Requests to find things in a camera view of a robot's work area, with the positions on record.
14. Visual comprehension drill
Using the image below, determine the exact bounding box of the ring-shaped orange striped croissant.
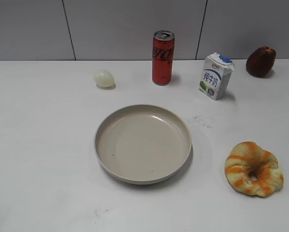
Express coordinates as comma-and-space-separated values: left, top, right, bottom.
224, 142, 284, 197

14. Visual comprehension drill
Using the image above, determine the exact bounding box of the beige round plate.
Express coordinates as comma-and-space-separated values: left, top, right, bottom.
93, 104, 192, 185

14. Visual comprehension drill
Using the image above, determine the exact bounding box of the white egg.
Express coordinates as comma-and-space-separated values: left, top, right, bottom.
94, 70, 115, 87

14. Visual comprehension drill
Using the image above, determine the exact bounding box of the red cola can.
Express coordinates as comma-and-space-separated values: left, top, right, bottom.
152, 30, 175, 85

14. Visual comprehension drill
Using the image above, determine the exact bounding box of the small white milk carton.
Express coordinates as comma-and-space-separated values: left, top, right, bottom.
199, 53, 235, 101

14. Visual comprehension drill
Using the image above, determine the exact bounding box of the dark red fruit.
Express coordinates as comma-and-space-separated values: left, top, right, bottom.
246, 46, 276, 78

